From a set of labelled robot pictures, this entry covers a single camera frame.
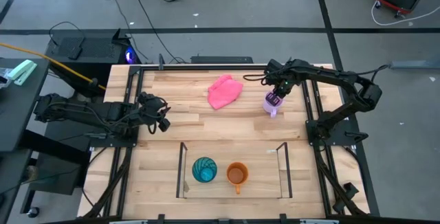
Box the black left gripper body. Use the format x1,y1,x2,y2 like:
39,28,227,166
136,91,169,127

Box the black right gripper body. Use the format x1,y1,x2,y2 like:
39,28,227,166
270,74,294,98

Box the purple mug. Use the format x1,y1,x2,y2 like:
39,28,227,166
262,91,286,119

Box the teal ribbed glass cup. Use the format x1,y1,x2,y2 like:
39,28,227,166
191,157,219,184

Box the orange mug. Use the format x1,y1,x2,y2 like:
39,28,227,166
225,161,250,195

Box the pink cloth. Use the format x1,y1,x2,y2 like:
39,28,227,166
207,74,244,111

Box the black flat bar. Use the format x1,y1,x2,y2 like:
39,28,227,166
190,56,254,65

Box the black computer tower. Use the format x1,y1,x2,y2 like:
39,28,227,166
45,28,139,80

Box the black cabinet under desk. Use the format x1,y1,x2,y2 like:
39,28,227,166
28,120,102,196

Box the black side desk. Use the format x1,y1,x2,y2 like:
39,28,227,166
0,58,51,153

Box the mint green stapler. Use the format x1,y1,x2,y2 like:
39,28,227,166
8,59,38,87

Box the grey floor bar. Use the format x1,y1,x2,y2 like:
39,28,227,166
388,57,440,70

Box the black metal table frame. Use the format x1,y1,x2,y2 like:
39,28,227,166
82,64,371,219

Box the clear acrylic tray frame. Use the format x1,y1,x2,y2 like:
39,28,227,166
175,142,294,199

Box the long black floor cable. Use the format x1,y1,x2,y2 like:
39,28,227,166
128,0,188,64

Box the black right arm cable loop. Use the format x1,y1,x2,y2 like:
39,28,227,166
357,64,391,82

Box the small black box with cable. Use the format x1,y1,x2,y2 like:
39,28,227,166
49,21,86,61

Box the white bracket strip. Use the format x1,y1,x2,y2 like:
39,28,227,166
109,219,149,224
299,219,340,224

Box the yellow cable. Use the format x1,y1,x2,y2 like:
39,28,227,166
0,42,107,91

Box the white floor cable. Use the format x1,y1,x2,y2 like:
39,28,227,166
371,0,440,27

